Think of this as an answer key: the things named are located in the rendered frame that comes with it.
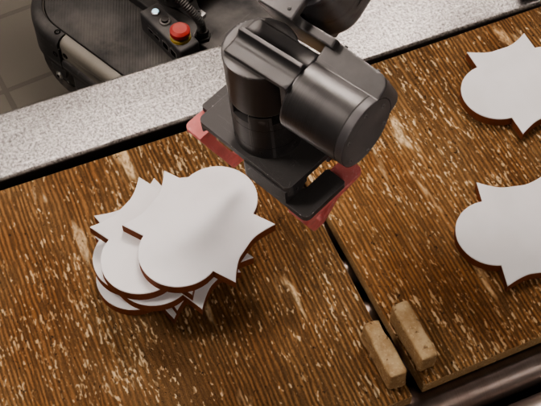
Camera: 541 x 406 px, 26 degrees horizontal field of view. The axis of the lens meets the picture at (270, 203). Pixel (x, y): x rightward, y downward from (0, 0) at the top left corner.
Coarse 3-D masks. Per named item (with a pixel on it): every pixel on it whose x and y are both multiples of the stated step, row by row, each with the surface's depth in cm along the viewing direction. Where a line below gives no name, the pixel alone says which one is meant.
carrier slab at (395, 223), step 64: (384, 64) 123; (448, 64) 123; (384, 128) 119; (448, 128) 119; (512, 128) 119; (384, 192) 114; (448, 192) 114; (384, 256) 110; (448, 256) 110; (384, 320) 107; (448, 320) 106; (512, 320) 106
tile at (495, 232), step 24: (480, 192) 113; (504, 192) 113; (528, 192) 113; (480, 216) 111; (504, 216) 111; (528, 216) 111; (456, 240) 110; (480, 240) 110; (504, 240) 110; (528, 240) 110; (480, 264) 109; (504, 264) 108; (528, 264) 108
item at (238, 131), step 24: (216, 120) 95; (240, 120) 89; (264, 120) 88; (240, 144) 93; (264, 144) 91; (288, 144) 92; (264, 168) 92; (288, 168) 92; (312, 168) 92; (288, 192) 92
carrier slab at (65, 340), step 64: (0, 192) 114; (64, 192) 114; (128, 192) 114; (0, 256) 110; (64, 256) 110; (256, 256) 110; (320, 256) 110; (0, 320) 106; (64, 320) 106; (128, 320) 106; (192, 320) 106; (256, 320) 106; (320, 320) 106; (0, 384) 103; (64, 384) 103; (128, 384) 103; (192, 384) 103; (256, 384) 103; (320, 384) 103; (384, 384) 103
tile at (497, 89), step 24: (504, 48) 123; (528, 48) 123; (480, 72) 121; (504, 72) 121; (528, 72) 121; (480, 96) 119; (504, 96) 119; (528, 96) 119; (480, 120) 119; (504, 120) 118; (528, 120) 118
